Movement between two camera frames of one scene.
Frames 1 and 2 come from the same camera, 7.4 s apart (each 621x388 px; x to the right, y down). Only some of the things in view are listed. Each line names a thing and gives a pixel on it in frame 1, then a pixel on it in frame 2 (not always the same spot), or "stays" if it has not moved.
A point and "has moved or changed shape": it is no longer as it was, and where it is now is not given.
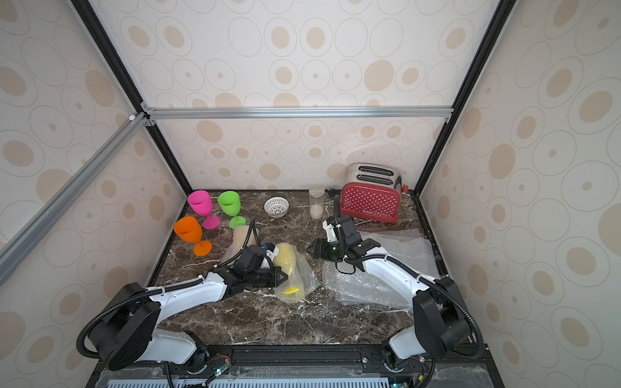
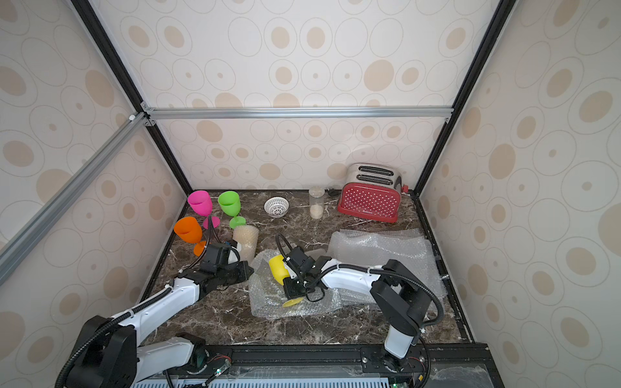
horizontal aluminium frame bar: x=298 y=113 stays
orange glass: x=190 y=230 stays
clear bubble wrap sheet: x=407 y=247 stays
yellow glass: x=296 y=264 has moved or changed shape
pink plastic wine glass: x=201 y=203 stays
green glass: x=230 y=204 stays
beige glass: x=243 y=236 stays
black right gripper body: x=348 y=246 -> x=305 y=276
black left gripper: x=275 y=282 -> x=245 y=274
